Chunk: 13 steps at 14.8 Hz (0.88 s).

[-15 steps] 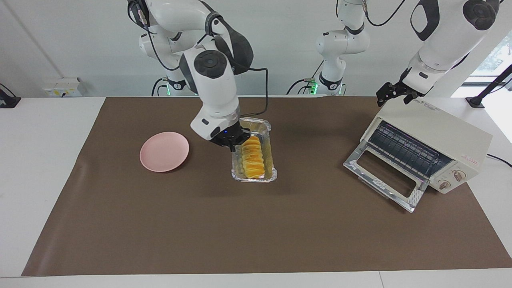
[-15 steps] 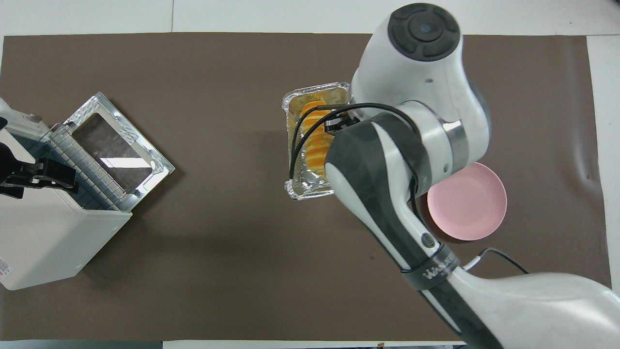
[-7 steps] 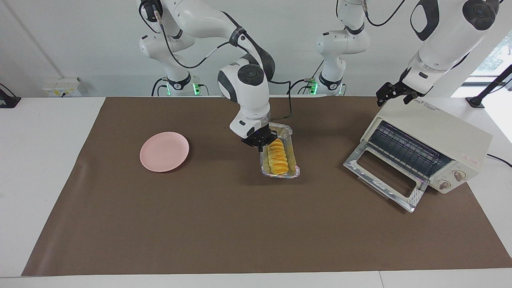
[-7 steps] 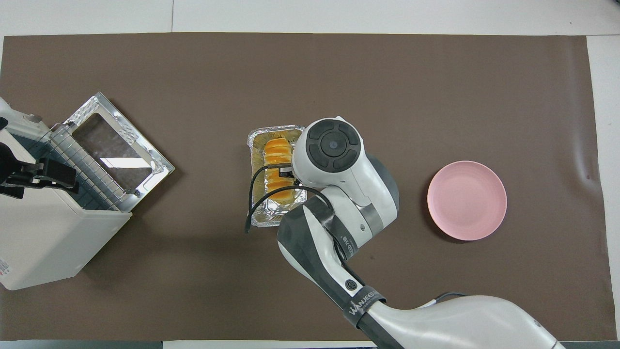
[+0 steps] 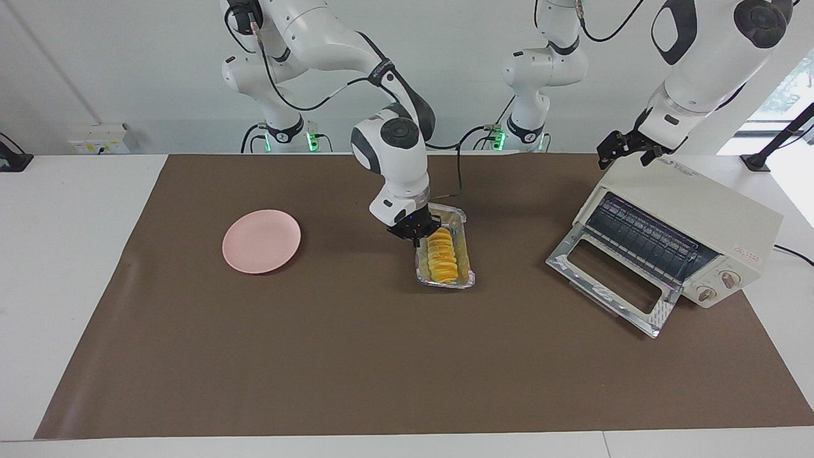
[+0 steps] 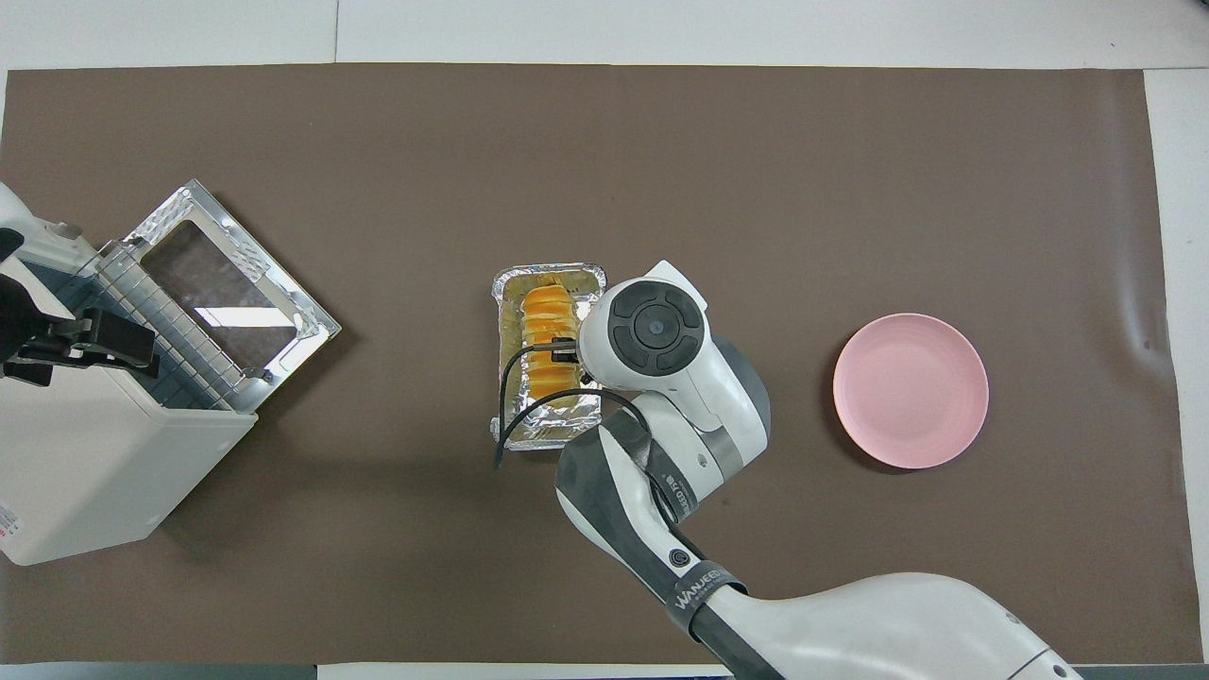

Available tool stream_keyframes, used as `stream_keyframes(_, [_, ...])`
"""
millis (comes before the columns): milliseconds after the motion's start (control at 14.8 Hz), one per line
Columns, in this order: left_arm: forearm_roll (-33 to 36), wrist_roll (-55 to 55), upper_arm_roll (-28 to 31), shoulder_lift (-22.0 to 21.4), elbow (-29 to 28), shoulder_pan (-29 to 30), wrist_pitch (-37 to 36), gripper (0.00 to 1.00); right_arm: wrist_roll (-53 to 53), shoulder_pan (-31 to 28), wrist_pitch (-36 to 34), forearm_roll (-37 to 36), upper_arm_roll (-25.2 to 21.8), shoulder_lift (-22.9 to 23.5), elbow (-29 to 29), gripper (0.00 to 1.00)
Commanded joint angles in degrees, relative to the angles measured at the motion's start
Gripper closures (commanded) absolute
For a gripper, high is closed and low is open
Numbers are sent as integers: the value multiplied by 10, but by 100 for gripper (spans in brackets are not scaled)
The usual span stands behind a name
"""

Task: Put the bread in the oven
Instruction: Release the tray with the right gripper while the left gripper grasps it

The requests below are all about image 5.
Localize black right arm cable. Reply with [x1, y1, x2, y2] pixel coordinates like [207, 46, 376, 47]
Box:
[223, 0, 464, 193]

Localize black oven power cable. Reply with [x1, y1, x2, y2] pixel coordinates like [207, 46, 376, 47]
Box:
[775, 244, 814, 267]

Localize cream toaster oven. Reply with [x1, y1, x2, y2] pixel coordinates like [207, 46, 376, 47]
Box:
[572, 156, 784, 310]

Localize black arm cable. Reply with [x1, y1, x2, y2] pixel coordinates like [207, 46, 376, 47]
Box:
[576, 0, 646, 44]
[223, 0, 464, 193]

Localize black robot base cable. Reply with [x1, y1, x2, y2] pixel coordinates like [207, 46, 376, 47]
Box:
[454, 95, 517, 152]
[240, 123, 268, 154]

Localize black camera stand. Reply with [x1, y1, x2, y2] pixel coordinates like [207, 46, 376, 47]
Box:
[741, 102, 814, 172]

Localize golden ridged bread loaf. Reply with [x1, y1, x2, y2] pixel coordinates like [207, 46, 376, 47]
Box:
[426, 228, 459, 284]

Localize white wall socket box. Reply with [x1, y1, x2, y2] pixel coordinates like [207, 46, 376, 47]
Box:
[68, 123, 138, 155]

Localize brown table mat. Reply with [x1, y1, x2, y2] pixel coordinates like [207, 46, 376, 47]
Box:
[34, 153, 814, 440]

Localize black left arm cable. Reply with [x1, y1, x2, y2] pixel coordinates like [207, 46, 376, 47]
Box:
[576, 0, 646, 44]

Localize glass oven door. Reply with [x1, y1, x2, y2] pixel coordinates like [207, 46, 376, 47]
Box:
[546, 224, 684, 338]

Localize pink round plate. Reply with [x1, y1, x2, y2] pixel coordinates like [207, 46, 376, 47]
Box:
[222, 209, 302, 275]

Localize aluminium foil tray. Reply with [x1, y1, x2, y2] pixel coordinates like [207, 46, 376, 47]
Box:
[415, 204, 476, 290]

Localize bright window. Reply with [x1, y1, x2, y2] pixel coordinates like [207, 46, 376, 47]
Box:
[747, 50, 814, 137]

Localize black clamp mount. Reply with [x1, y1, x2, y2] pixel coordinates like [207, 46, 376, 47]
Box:
[0, 132, 34, 173]

